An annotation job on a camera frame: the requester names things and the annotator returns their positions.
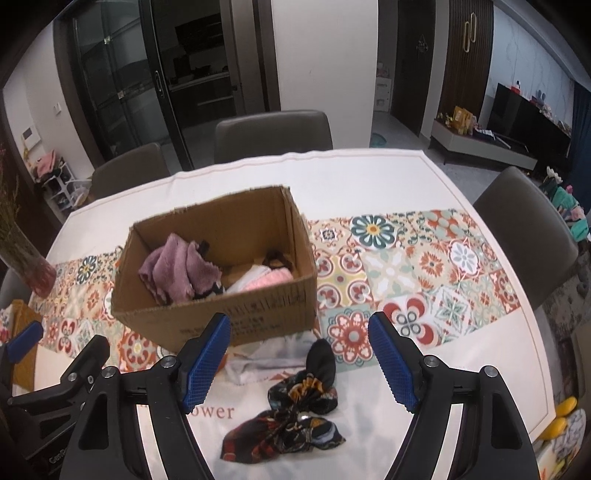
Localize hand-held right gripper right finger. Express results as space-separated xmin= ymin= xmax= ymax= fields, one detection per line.
xmin=368 ymin=311 xmax=539 ymax=480

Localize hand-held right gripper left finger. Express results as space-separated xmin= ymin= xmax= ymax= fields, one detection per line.
xmin=58 ymin=313 xmax=232 ymax=480

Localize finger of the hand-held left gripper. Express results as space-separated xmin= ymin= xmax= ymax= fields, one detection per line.
xmin=0 ymin=320 xmax=44 ymax=370
xmin=7 ymin=335 xmax=110 ymax=408

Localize thin white cloth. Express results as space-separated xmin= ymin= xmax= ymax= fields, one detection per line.
xmin=224 ymin=332 xmax=324 ymax=386

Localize cardboard box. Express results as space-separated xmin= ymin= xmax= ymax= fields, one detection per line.
xmin=111 ymin=185 xmax=319 ymax=354

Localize black floral hair scarf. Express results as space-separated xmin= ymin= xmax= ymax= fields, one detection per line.
xmin=221 ymin=339 xmax=347 ymax=463

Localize white fluffy cloth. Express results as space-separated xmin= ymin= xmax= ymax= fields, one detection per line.
xmin=226 ymin=265 xmax=269 ymax=294

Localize purple towel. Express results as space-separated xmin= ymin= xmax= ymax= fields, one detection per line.
xmin=137 ymin=233 xmax=223 ymax=305

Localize pink fluffy cloth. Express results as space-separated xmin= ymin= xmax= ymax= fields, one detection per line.
xmin=242 ymin=267 xmax=294 ymax=292

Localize grey dining chair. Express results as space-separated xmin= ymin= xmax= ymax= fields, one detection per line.
xmin=0 ymin=268 xmax=33 ymax=319
xmin=215 ymin=110 xmax=334 ymax=164
xmin=473 ymin=166 xmax=580 ymax=310
xmin=91 ymin=142 xmax=171 ymax=200

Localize glass vase with dried flowers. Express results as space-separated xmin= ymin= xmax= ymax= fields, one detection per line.
xmin=0 ymin=143 xmax=57 ymax=298

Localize dark hair accessory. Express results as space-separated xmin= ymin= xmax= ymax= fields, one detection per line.
xmin=263 ymin=249 xmax=296 ymax=271

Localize shoe rack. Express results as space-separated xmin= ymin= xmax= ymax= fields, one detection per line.
xmin=32 ymin=150 xmax=90 ymax=215

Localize yellow plush toy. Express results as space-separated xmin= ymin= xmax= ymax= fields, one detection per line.
xmin=540 ymin=396 xmax=578 ymax=439

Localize floral printed tablecloth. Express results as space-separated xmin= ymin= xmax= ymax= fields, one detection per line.
xmin=28 ymin=148 xmax=539 ymax=480

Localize white television cabinet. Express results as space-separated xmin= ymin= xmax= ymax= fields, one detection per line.
xmin=430 ymin=117 xmax=539 ymax=171

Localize yellow snack bags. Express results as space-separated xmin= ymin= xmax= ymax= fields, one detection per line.
xmin=450 ymin=106 xmax=476 ymax=134

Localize white storage drawers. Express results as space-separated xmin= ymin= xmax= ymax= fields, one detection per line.
xmin=375 ymin=76 xmax=393 ymax=112

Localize dark sliding glass door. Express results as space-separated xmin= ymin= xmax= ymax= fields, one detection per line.
xmin=53 ymin=0 xmax=195 ymax=171

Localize black television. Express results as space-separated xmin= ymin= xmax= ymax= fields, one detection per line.
xmin=489 ymin=83 xmax=575 ymax=160

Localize blue curtain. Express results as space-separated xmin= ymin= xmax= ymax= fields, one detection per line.
xmin=570 ymin=80 xmax=591 ymax=185

